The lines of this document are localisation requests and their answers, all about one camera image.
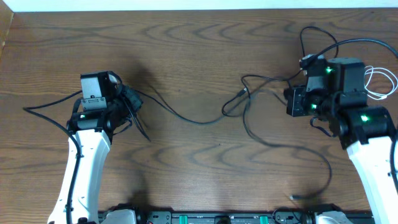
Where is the white USB cable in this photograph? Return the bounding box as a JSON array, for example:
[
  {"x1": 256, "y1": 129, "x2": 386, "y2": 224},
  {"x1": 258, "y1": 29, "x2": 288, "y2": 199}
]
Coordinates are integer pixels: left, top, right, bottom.
[{"x1": 363, "y1": 65, "x2": 398, "y2": 101}]

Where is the long black USB cable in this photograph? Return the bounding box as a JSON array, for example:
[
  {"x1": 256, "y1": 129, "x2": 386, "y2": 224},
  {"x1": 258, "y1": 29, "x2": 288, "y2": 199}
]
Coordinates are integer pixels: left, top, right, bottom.
[{"x1": 239, "y1": 74, "x2": 333, "y2": 200}]

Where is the short black cable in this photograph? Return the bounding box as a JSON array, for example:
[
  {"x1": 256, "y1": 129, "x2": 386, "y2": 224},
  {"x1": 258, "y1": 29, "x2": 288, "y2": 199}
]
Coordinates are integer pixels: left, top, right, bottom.
[{"x1": 124, "y1": 26, "x2": 339, "y2": 142}]

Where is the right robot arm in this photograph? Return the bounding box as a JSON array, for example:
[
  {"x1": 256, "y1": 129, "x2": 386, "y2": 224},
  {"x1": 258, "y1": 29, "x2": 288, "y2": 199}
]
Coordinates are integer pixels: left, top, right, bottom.
[{"x1": 284, "y1": 55, "x2": 397, "y2": 223}]

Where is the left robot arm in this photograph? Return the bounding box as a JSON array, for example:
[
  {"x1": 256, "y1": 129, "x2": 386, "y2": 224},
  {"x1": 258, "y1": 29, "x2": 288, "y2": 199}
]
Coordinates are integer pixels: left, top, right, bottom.
[{"x1": 47, "y1": 71, "x2": 142, "y2": 224}]

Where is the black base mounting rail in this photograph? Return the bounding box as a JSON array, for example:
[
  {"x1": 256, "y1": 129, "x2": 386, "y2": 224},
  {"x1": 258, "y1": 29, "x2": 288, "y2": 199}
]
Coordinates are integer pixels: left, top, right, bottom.
[{"x1": 98, "y1": 204, "x2": 375, "y2": 224}]

